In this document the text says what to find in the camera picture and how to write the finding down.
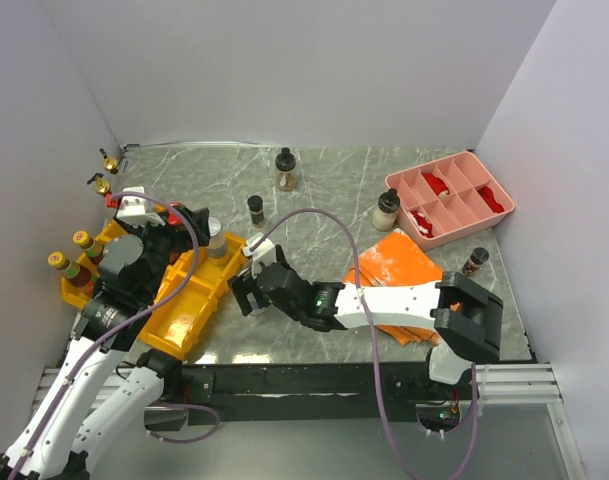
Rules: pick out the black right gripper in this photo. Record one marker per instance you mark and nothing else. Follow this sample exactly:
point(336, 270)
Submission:
point(241, 286)

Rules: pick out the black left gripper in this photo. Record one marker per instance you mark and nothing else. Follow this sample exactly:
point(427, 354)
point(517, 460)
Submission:
point(182, 239)

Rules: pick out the blue-label clear jar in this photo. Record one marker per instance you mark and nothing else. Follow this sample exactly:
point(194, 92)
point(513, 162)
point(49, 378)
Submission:
point(217, 249)

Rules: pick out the tall oil bottle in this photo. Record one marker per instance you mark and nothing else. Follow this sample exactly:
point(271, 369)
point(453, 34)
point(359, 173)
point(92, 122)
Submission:
point(101, 185)
point(111, 164)

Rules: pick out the green-label sauce bottle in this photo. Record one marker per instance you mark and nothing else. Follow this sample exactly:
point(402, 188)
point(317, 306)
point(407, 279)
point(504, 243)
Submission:
point(93, 249)
point(75, 274)

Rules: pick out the white-lid jar edge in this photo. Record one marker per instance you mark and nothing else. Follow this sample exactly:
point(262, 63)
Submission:
point(256, 309)

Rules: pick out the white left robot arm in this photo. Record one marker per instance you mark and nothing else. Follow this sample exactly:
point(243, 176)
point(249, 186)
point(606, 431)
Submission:
point(67, 435)

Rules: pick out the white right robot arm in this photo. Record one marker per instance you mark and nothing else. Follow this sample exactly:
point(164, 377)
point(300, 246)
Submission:
point(466, 316)

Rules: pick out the yellow compartment bin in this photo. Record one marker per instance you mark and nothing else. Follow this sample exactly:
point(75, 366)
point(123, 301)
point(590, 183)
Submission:
point(176, 327)

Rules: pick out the black-cap spice shaker back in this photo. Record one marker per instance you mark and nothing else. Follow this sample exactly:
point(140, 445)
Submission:
point(256, 209)

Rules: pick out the black-lid jar brown powder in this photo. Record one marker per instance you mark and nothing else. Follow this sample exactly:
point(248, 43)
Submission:
point(285, 170)

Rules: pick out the orange tie-dye cloth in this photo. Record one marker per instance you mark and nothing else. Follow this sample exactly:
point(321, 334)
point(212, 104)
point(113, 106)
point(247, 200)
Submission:
point(397, 261)

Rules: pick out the black-lid jar white powder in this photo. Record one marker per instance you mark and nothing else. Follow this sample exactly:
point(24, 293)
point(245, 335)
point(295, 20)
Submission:
point(386, 211)

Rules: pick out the red sock in tray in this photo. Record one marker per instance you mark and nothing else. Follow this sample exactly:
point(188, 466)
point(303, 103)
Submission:
point(422, 224)

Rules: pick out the red sock middle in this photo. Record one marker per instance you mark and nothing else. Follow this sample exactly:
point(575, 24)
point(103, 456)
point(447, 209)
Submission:
point(436, 184)

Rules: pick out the pink compartment tray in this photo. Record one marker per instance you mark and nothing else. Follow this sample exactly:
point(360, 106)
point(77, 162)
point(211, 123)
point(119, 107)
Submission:
point(459, 214)

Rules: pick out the spice shaker near right edge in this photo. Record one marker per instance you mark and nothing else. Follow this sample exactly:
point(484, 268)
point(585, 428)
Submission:
point(478, 257)

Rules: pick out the red sock right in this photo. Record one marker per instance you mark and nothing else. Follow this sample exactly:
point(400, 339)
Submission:
point(488, 196)

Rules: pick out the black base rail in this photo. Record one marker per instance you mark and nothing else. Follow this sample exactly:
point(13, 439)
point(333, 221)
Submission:
point(327, 391)

